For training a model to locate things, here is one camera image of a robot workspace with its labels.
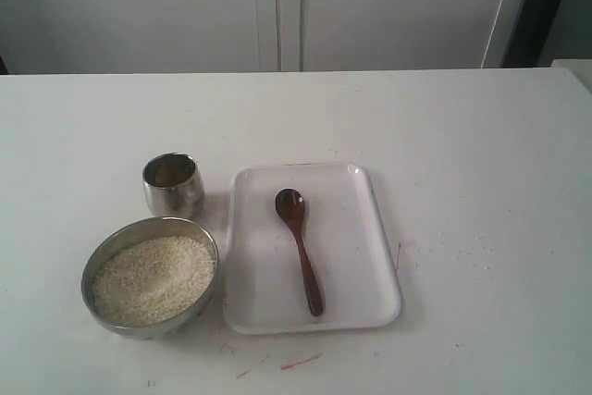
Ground brown wooden spoon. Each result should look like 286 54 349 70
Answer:
275 189 325 317

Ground small steel cup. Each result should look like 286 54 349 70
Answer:
142 153 205 219

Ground large steel rice bowl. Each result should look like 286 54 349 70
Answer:
80 217 221 339

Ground white plastic tray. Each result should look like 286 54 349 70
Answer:
223 163 401 335

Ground white cabinet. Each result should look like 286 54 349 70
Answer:
1 0 524 74

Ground dark door frame post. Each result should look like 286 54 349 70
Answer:
501 0 561 68

